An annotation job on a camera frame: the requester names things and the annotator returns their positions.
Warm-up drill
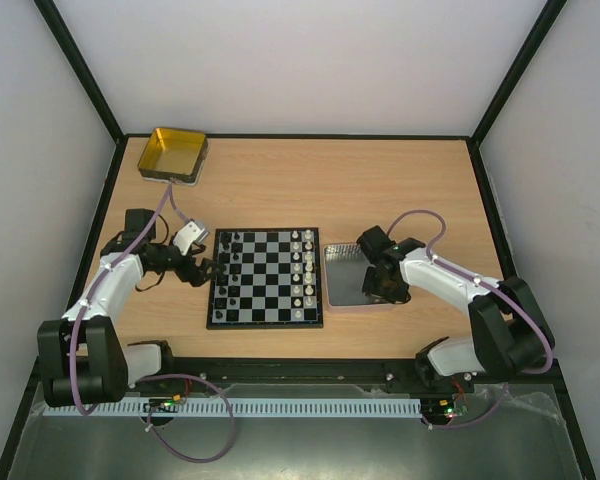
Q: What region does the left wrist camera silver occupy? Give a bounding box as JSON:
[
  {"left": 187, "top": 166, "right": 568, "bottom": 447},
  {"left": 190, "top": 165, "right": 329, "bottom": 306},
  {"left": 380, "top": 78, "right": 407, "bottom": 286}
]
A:
[{"left": 172, "top": 220, "right": 210, "bottom": 255}]

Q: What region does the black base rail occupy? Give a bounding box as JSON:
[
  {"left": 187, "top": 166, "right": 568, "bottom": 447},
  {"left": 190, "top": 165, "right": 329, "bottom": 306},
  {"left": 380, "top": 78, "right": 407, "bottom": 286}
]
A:
[{"left": 34, "top": 355, "right": 561, "bottom": 396}]

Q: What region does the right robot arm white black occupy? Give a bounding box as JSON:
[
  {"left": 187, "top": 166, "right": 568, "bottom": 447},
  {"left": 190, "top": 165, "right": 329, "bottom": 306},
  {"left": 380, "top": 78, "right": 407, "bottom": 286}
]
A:
[{"left": 357, "top": 225, "right": 555, "bottom": 392}]

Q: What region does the black white chess board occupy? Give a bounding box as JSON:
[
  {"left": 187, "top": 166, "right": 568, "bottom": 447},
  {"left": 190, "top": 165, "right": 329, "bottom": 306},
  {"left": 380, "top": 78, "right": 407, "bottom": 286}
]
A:
[{"left": 206, "top": 227, "right": 324, "bottom": 330}]

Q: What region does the yellow metal tin box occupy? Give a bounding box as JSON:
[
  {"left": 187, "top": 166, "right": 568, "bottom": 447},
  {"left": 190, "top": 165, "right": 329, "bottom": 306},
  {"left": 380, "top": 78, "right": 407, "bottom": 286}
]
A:
[{"left": 137, "top": 127, "right": 209, "bottom": 186}]

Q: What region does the white slotted cable duct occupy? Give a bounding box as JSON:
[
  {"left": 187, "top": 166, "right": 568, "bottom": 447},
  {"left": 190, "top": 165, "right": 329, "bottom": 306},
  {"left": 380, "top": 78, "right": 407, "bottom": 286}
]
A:
[{"left": 44, "top": 396, "right": 423, "bottom": 418}]

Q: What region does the grey tray with pink rim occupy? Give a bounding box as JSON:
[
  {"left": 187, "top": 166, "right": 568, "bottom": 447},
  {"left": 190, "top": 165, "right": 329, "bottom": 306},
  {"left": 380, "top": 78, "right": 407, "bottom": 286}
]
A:
[{"left": 322, "top": 243, "right": 394, "bottom": 314}]

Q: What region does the purple cable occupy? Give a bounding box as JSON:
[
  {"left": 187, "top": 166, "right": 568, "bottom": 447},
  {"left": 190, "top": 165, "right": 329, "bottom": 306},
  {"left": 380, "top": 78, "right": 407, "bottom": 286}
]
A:
[
  {"left": 69, "top": 185, "right": 237, "bottom": 462},
  {"left": 385, "top": 209, "right": 556, "bottom": 431}
]

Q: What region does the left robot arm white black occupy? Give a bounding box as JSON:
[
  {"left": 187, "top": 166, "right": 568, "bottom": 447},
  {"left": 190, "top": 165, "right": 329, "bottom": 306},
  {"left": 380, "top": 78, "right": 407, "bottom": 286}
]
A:
[{"left": 37, "top": 209, "right": 222, "bottom": 410}]

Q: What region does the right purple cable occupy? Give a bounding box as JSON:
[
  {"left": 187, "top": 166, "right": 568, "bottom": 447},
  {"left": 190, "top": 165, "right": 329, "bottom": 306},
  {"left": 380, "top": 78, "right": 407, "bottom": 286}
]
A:
[{"left": 385, "top": 209, "right": 556, "bottom": 431}]

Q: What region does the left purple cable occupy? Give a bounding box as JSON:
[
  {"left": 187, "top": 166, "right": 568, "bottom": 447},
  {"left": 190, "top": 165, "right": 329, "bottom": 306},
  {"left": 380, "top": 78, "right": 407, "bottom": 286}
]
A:
[{"left": 69, "top": 185, "right": 237, "bottom": 462}]

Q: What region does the black enclosure frame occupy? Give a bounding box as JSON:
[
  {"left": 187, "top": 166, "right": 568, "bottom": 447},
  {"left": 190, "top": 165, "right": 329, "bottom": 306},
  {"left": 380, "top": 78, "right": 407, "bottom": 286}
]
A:
[{"left": 0, "top": 1, "right": 600, "bottom": 478}]

